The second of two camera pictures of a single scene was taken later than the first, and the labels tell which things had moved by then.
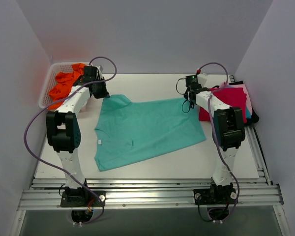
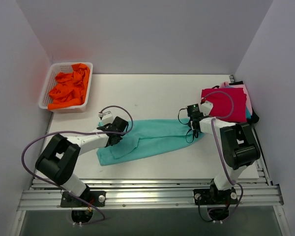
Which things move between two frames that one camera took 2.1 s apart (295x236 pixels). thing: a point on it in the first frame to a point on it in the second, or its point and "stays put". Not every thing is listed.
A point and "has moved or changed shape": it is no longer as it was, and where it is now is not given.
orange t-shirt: [65, 81] stays put
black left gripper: [101, 91] to [115, 140]
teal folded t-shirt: [248, 114] stays put
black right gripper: [189, 95] to [194, 125]
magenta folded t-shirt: [233, 97] stays put
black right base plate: [216, 195] stays put
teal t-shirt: [125, 132] has moved or changed shape
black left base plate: [82, 198] stays put
